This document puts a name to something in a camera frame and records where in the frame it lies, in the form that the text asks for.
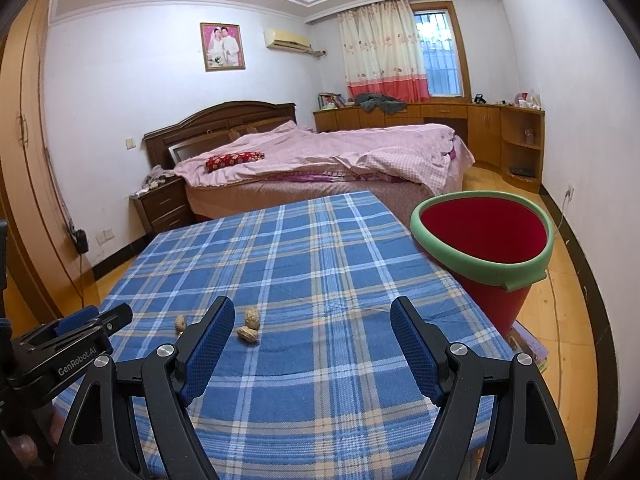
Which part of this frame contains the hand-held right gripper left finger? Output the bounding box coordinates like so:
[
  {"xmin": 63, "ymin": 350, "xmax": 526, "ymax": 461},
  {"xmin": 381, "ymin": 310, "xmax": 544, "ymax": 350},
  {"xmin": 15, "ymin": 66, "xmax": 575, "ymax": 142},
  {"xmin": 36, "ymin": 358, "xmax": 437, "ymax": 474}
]
[{"xmin": 56, "ymin": 296, "xmax": 236, "ymax": 480}]

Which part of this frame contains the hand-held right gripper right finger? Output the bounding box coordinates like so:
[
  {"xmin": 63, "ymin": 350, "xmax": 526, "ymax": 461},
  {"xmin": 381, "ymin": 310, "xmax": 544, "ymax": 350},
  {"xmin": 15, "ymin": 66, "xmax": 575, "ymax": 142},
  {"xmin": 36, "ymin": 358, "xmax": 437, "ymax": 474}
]
[{"xmin": 390, "ymin": 296, "xmax": 578, "ymax": 480}]

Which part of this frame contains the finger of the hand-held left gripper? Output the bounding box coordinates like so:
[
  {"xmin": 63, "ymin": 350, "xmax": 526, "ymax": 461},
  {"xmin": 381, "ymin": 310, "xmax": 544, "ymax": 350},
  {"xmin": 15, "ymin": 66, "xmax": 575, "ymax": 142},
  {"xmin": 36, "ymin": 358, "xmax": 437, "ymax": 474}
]
[
  {"xmin": 52, "ymin": 305, "xmax": 101, "ymax": 337},
  {"xmin": 97, "ymin": 303, "xmax": 134, "ymax": 333}
]

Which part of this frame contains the red bin with green rim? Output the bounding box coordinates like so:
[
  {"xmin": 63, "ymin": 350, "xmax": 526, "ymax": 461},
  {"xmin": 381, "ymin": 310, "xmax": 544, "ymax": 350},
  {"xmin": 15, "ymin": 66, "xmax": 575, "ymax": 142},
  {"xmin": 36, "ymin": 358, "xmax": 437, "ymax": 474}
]
[{"xmin": 410, "ymin": 191, "xmax": 556, "ymax": 336}]

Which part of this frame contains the person's left hand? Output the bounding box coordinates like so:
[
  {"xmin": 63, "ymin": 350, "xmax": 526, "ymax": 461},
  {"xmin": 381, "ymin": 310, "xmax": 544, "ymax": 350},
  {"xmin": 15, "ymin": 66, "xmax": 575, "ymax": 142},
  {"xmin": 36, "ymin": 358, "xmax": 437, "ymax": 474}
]
[{"xmin": 0, "ymin": 402, "xmax": 68, "ymax": 476}]

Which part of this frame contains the dark wooden nightstand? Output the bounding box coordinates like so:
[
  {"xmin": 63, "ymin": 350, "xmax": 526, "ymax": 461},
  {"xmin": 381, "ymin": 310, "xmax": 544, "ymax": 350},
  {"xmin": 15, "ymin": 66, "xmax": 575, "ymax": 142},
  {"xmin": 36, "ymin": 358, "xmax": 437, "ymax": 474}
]
[{"xmin": 130, "ymin": 177, "xmax": 193, "ymax": 233}]

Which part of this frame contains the pale purple flat box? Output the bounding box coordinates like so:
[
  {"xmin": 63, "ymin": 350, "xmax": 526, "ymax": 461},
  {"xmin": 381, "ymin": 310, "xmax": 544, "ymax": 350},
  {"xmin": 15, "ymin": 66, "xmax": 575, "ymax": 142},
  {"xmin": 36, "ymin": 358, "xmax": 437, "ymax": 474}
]
[{"xmin": 505, "ymin": 320, "xmax": 551, "ymax": 371}]

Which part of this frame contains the blue plaid blanket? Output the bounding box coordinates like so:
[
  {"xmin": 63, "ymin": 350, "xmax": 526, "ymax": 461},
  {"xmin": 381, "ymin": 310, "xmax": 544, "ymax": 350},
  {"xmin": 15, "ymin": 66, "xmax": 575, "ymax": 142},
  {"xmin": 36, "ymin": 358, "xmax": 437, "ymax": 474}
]
[{"xmin": 52, "ymin": 191, "xmax": 516, "ymax": 480}]

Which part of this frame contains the grey clutter on nightstand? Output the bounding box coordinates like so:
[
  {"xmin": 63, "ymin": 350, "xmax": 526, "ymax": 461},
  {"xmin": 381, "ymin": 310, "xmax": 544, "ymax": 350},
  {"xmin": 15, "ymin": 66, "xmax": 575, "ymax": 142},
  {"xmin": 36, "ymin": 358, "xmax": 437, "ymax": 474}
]
[{"xmin": 140, "ymin": 165, "xmax": 173, "ymax": 193}]

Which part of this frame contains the wooden wardrobe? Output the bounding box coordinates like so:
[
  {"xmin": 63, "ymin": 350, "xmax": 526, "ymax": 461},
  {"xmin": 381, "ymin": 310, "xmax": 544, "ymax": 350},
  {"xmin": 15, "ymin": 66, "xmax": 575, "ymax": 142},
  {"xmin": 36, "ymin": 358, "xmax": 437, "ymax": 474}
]
[{"xmin": 0, "ymin": 0, "xmax": 91, "ymax": 321}]

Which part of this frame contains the red patterned pillow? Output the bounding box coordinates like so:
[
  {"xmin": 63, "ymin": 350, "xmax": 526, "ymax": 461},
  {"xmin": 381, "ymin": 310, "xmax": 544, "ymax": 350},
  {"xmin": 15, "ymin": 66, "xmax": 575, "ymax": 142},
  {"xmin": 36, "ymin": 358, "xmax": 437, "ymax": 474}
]
[{"xmin": 205, "ymin": 151, "xmax": 265, "ymax": 172}]

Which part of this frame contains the pink quilt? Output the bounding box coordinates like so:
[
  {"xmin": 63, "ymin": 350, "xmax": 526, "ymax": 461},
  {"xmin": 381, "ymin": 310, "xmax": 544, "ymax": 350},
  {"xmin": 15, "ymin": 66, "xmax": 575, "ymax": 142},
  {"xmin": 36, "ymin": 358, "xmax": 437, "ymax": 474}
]
[{"xmin": 172, "ymin": 121, "xmax": 476, "ymax": 196}]

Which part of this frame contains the dark wooden bed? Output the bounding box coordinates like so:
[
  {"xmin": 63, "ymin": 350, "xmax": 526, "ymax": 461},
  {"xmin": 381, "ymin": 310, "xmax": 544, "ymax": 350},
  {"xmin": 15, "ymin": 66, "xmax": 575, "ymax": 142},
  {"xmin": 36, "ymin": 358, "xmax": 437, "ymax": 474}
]
[{"xmin": 143, "ymin": 101, "xmax": 476, "ymax": 226}]

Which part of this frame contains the wooden desk cabinet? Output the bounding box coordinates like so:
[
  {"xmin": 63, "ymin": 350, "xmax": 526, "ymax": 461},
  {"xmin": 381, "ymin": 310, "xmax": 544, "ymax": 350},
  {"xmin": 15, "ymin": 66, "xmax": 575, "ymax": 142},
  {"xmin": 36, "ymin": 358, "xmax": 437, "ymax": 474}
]
[{"xmin": 313, "ymin": 102, "xmax": 546, "ymax": 193}]

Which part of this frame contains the grey clothes pile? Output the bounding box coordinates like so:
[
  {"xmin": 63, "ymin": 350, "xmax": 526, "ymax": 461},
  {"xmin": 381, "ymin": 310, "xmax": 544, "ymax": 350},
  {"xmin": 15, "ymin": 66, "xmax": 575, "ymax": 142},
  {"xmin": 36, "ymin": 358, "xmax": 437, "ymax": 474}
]
[{"xmin": 356, "ymin": 93, "xmax": 407, "ymax": 114}]

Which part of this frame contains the framed wedding photo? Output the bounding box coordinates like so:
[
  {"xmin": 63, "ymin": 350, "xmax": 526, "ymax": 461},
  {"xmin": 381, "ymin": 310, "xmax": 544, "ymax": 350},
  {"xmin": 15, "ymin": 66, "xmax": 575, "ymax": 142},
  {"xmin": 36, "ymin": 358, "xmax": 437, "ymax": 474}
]
[{"xmin": 200, "ymin": 22, "xmax": 246, "ymax": 72}]

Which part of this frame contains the cream and red curtain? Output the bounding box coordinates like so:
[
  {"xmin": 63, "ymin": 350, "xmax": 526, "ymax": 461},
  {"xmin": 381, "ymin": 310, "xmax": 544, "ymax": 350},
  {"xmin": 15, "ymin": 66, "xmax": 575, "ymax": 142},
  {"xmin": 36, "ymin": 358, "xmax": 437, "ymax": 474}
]
[{"xmin": 337, "ymin": 2, "xmax": 431, "ymax": 106}]

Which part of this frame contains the window with wooden frame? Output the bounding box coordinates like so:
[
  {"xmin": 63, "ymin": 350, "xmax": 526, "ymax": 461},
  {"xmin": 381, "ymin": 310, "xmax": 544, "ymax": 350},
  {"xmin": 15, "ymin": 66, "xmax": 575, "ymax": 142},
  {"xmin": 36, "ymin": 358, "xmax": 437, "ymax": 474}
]
[{"xmin": 411, "ymin": 2, "xmax": 471, "ymax": 98}]

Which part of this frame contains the wall air conditioner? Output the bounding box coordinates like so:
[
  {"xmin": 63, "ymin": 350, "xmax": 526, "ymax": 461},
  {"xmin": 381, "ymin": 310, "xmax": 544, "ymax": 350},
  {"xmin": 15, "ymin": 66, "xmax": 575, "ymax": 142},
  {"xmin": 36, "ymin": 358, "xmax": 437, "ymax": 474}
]
[{"xmin": 264, "ymin": 29, "xmax": 312, "ymax": 52}]

